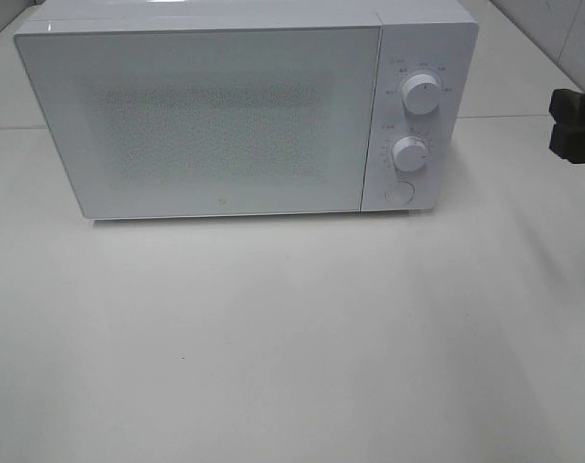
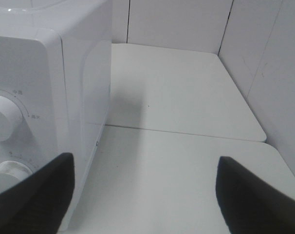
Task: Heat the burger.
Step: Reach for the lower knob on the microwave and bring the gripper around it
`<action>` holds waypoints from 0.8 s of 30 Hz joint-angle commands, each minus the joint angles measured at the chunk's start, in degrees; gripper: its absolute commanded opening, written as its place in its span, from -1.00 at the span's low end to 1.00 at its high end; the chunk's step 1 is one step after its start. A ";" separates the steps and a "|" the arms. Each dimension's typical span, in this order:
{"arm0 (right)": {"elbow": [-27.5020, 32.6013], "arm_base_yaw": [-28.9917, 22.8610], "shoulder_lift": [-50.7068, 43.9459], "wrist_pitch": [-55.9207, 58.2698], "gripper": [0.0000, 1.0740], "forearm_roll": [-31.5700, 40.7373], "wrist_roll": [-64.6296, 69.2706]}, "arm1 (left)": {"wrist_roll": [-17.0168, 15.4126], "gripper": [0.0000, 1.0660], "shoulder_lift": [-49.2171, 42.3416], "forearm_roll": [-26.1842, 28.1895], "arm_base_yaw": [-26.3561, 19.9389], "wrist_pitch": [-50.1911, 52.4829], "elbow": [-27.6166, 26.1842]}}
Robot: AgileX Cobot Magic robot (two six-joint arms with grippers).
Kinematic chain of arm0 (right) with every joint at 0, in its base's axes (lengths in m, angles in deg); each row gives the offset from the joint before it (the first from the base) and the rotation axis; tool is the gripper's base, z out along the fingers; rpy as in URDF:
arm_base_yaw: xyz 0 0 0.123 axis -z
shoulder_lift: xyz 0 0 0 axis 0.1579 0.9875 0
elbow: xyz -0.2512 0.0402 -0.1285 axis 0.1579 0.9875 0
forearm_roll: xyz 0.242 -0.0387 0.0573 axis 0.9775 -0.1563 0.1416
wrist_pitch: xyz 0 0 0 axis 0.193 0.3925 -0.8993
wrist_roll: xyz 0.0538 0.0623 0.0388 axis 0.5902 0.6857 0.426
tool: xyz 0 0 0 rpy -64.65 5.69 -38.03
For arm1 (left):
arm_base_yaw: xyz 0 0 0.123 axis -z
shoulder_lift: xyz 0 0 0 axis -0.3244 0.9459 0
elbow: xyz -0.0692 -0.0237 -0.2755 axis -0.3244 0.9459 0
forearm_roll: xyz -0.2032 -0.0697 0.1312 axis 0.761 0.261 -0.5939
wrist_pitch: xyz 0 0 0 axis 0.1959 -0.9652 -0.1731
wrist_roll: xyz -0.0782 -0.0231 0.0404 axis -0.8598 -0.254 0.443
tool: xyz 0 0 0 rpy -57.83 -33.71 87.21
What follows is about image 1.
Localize white timer knob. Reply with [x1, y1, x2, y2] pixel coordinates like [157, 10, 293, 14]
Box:
[391, 136, 430, 173]

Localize white microwave door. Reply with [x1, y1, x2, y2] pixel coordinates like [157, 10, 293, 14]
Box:
[15, 27, 380, 220]

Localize white microwave oven body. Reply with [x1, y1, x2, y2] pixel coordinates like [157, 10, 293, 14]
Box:
[14, 1, 479, 217]

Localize round white door button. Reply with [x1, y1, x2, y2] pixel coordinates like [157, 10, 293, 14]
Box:
[385, 180, 415, 205]

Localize upper white power knob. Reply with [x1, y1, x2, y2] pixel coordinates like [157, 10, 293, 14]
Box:
[402, 71, 442, 116]

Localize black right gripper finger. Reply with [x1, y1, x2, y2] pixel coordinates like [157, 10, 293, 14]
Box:
[549, 89, 585, 164]

